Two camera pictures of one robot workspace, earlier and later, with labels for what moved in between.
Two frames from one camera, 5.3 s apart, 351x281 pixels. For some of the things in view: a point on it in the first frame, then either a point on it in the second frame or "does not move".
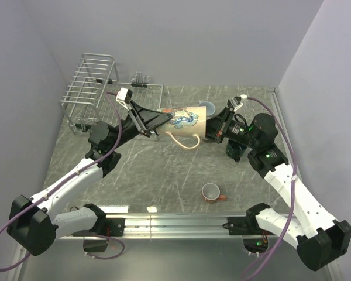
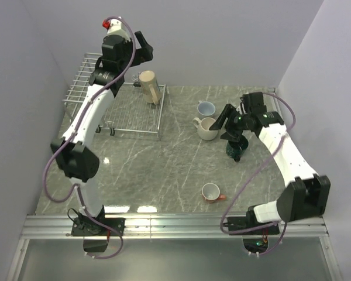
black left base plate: [105, 227] does not move
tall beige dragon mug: [186, 121] to [151, 91]
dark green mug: [234, 150] does not move
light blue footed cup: [210, 108] does not move
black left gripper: [151, 120] to [145, 53]
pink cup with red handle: [210, 192] does not move
